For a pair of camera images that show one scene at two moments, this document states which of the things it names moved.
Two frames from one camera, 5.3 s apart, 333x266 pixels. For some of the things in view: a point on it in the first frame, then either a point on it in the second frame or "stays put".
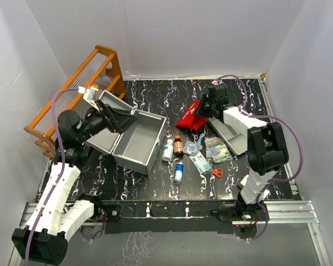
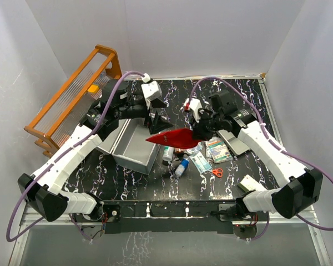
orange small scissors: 218,172 stays put
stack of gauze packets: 217,149 stays put
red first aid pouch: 190,119 to 181,138
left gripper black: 116,121 to 157,124
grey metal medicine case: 136,147 stays put
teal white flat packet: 200,162 stays put
